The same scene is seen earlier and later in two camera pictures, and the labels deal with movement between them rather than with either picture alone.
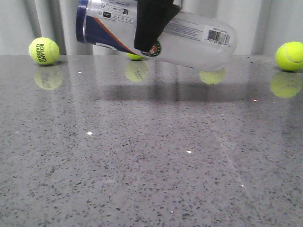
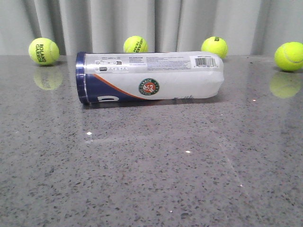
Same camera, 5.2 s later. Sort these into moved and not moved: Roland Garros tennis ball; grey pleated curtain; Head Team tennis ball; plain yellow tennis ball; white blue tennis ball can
Moved: Head Team tennis ball; white blue tennis ball can
Not moved: plain yellow tennis ball; Roland Garros tennis ball; grey pleated curtain
